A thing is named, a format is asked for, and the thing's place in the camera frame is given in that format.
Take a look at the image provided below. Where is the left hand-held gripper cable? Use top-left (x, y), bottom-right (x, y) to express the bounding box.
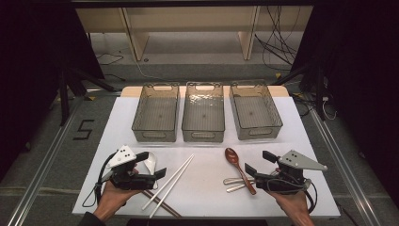
top-left (82, 152), bottom-right (116, 208)

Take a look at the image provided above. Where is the brown wooden chopstick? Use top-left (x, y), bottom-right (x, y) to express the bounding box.
top-left (141, 189), bottom-right (183, 218)
top-left (144, 193), bottom-right (177, 218)

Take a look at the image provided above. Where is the beige wooden desk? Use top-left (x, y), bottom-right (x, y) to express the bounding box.
top-left (74, 6), bottom-right (314, 62)

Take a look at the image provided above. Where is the person's right hand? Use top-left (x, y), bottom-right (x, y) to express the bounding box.
top-left (268, 190), bottom-right (311, 222)

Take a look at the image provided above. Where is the black curtain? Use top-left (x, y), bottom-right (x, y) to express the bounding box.
top-left (0, 0), bottom-right (106, 183)
top-left (290, 0), bottom-right (399, 208)

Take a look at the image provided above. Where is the bundle of black cables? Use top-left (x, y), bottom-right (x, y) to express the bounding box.
top-left (253, 6), bottom-right (302, 72)

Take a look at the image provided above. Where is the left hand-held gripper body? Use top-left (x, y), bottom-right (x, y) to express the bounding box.
top-left (101, 144), bottom-right (158, 191)

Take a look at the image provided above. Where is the black metal stand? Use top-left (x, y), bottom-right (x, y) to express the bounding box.
top-left (57, 67), bottom-right (117, 126)
top-left (272, 62), bottom-right (327, 121)

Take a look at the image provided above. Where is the clear grey plastic bin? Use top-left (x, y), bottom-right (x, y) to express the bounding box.
top-left (131, 82), bottom-right (181, 143)
top-left (181, 81), bottom-right (226, 144)
top-left (229, 80), bottom-right (284, 141)

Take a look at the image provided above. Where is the black floor cable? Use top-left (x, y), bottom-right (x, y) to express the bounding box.
top-left (95, 51), bottom-right (126, 82)

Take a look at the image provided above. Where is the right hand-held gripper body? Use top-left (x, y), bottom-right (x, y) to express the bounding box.
top-left (255, 150), bottom-right (328, 195)

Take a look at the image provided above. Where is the white table sheet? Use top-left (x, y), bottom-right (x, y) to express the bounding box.
top-left (72, 95), bottom-right (342, 218)

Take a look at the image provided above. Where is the white floor cable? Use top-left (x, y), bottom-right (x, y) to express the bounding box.
top-left (120, 50), bottom-right (164, 81)

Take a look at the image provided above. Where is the red-brown wooden spoon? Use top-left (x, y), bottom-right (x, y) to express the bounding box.
top-left (224, 147), bottom-right (257, 196)

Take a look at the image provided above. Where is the hand-held gripper cable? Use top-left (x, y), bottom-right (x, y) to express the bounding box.
top-left (266, 170), bottom-right (318, 215)
top-left (82, 152), bottom-right (116, 208)

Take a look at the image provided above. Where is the aluminium floor rail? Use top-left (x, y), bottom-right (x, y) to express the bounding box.
top-left (309, 107), bottom-right (383, 226)
top-left (6, 90), bottom-right (92, 226)

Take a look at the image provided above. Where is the right hand-held gripper cable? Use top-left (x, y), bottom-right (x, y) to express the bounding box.
top-left (266, 170), bottom-right (318, 215)

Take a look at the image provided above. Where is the person's left hand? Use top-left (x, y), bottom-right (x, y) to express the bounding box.
top-left (93, 181), bottom-right (141, 221)

